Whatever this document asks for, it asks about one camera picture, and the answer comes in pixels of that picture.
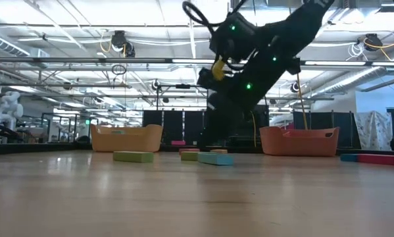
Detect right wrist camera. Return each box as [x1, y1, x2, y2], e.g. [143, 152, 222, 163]
[196, 67, 217, 92]

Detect black partition panels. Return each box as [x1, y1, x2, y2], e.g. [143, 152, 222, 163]
[142, 104, 270, 147]

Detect green rectangular block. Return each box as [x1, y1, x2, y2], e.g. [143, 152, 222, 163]
[180, 151, 199, 161]
[112, 151, 155, 163]

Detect yellow hanging cable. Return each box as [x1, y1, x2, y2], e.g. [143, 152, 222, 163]
[296, 74, 309, 131]

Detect dark blue partition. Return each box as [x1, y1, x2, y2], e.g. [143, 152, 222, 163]
[293, 111, 361, 149]

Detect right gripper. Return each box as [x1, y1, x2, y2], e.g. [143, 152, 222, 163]
[199, 59, 285, 147]

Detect red rectangular block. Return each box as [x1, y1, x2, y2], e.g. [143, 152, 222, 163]
[357, 153, 394, 167]

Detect black ceiling cable reel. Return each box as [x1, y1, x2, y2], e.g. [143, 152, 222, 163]
[112, 30, 135, 59]
[363, 34, 384, 53]

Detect light blue rectangular block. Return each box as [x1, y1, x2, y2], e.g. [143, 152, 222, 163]
[197, 151, 234, 167]

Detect silver ceiling duct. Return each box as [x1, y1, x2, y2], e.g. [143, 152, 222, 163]
[0, 31, 49, 59]

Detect dark blue rectangular block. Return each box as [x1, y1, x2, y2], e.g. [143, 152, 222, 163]
[339, 153, 358, 163]

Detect yellow plastic bin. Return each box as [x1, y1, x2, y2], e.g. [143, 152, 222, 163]
[90, 124, 164, 153]

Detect orange plastic bin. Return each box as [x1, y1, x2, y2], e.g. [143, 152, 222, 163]
[259, 126, 341, 157]

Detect white patterned cloth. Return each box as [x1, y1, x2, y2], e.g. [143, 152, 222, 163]
[353, 110, 394, 151]

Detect yellow cable label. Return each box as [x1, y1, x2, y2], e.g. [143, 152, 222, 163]
[211, 59, 226, 82]

